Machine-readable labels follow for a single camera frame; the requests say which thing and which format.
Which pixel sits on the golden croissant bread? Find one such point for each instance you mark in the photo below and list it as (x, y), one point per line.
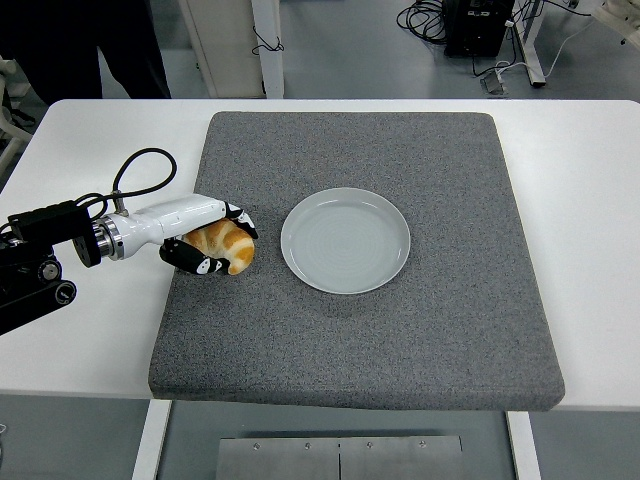
(240, 247)

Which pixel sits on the grey felt mat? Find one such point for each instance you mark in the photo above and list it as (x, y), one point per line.
(350, 340)

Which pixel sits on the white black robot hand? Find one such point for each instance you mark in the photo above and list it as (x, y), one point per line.
(170, 220)

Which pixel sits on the grey metal plate with screws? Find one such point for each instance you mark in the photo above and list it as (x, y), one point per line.
(280, 460)

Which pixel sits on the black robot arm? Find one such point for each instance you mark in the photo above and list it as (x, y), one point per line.
(45, 225)

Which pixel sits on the round grey plate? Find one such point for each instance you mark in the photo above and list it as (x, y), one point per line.
(345, 240)

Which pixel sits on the white table leg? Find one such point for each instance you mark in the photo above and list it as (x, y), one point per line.
(150, 440)
(525, 450)

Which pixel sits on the beige white cabinet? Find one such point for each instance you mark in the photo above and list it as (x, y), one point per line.
(235, 40)

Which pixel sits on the white equipment piece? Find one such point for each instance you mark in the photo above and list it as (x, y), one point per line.
(622, 15)

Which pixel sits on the person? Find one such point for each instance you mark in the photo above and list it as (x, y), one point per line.
(50, 50)

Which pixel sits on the white desk leg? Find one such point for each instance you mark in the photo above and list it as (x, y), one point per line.
(532, 60)

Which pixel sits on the black computer tower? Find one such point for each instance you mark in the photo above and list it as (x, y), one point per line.
(475, 30)

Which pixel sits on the small clear floor box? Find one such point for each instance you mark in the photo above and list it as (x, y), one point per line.
(495, 85)

